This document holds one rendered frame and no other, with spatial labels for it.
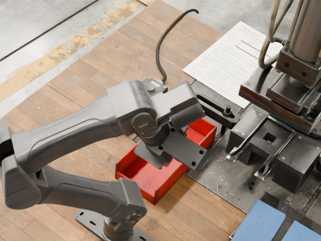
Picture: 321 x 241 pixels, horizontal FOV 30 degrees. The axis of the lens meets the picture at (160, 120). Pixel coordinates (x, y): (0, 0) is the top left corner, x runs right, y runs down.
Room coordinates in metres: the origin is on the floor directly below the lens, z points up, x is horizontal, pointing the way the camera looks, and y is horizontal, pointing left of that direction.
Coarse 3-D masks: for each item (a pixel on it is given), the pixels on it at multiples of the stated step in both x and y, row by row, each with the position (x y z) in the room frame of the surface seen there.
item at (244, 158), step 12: (228, 144) 0.94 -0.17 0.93; (240, 144) 0.93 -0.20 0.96; (240, 156) 0.92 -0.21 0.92; (252, 156) 0.93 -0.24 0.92; (264, 156) 0.89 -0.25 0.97; (276, 168) 0.87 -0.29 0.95; (288, 168) 0.86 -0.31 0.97; (312, 168) 0.91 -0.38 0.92; (276, 180) 0.87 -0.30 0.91; (288, 180) 0.85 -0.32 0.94; (300, 180) 0.84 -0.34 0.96
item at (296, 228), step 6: (294, 222) 0.75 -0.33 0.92; (294, 228) 0.73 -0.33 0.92; (300, 228) 0.73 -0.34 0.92; (306, 228) 0.74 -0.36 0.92; (288, 234) 0.71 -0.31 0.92; (294, 234) 0.72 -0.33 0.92; (300, 234) 0.72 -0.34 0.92; (306, 234) 0.72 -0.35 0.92; (312, 234) 0.72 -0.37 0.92; (318, 234) 0.72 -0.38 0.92; (282, 240) 0.70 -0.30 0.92; (288, 240) 0.70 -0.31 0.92; (294, 240) 0.70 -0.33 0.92; (306, 240) 0.70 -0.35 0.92; (312, 240) 0.71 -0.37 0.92; (318, 240) 0.71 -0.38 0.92
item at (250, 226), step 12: (264, 204) 0.79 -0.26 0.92; (252, 216) 0.75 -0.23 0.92; (264, 216) 0.75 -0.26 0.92; (276, 216) 0.76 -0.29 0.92; (240, 228) 0.71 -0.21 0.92; (252, 228) 0.72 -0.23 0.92; (264, 228) 0.72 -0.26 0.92; (276, 228) 0.73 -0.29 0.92; (240, 240) 0.68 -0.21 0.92; (252, 240) 0.69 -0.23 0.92; (264, 240) 0.69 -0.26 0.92
